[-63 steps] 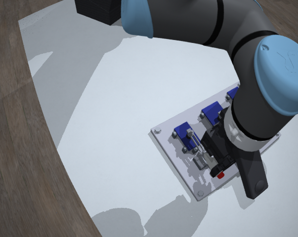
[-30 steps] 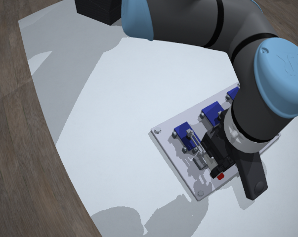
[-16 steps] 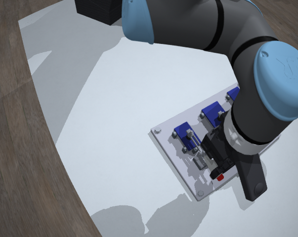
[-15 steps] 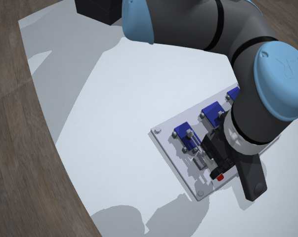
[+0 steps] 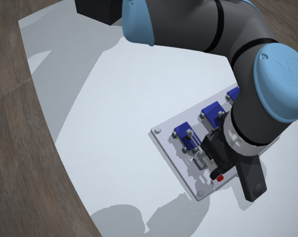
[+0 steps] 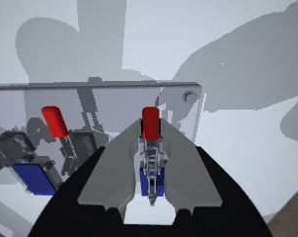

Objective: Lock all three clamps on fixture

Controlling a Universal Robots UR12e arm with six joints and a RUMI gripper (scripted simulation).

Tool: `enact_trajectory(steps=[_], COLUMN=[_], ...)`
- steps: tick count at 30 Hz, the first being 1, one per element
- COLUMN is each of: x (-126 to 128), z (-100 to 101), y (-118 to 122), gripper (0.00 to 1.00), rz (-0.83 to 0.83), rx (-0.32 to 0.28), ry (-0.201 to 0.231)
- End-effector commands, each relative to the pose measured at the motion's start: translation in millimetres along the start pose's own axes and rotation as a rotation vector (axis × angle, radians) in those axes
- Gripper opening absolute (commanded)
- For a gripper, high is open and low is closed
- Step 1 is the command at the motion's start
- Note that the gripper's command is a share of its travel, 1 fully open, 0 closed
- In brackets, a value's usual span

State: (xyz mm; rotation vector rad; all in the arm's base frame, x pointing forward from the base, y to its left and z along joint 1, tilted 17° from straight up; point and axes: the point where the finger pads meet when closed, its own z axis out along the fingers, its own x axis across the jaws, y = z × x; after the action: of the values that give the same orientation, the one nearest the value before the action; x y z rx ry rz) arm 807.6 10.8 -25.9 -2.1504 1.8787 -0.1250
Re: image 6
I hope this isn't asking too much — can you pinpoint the grey toggle clamp with red handle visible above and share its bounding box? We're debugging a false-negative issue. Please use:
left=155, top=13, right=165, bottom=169
left=0, top=132, right=36, bottom=170
left=139, top=107, right=164, bottom=206
left=41, top=107, right=98, bottom=176

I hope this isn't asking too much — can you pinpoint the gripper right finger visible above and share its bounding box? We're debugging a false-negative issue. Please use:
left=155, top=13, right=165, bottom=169
left=159, top=118, right=273, bottom=237

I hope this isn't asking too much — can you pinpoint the grey fixture plate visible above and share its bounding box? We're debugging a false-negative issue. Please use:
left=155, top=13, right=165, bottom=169
left=0, top=84, right=202, bottom=184

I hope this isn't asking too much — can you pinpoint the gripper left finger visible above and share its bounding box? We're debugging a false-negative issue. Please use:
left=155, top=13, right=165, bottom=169
left=28, top=118, right=143, bottom=237

